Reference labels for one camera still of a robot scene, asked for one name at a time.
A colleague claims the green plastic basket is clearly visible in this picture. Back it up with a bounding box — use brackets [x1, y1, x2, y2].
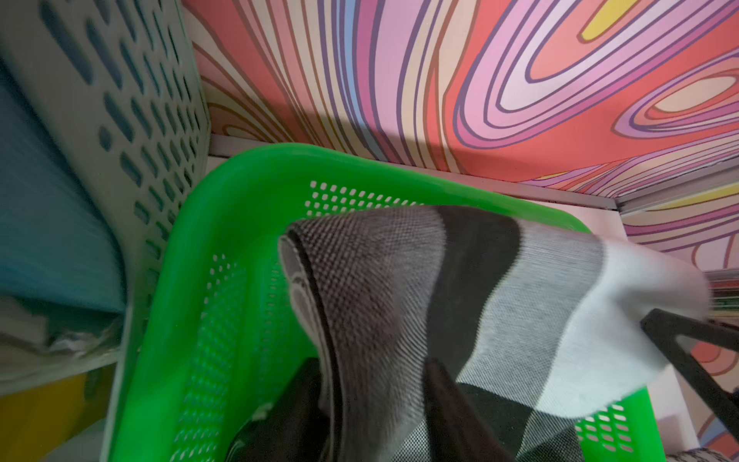
[106, 142, 668, 462]

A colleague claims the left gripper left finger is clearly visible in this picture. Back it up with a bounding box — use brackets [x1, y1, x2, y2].
[227, 358, 329, 461]

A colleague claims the mint green file organizer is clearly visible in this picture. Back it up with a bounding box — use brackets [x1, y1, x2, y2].
[1, 1, 212, 461]

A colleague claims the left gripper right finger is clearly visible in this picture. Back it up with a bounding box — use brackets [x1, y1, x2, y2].
[640, 309, 738, 440]

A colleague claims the black white grey checked scarf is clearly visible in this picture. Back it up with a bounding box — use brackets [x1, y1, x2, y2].
[280, 206, 711, 461]

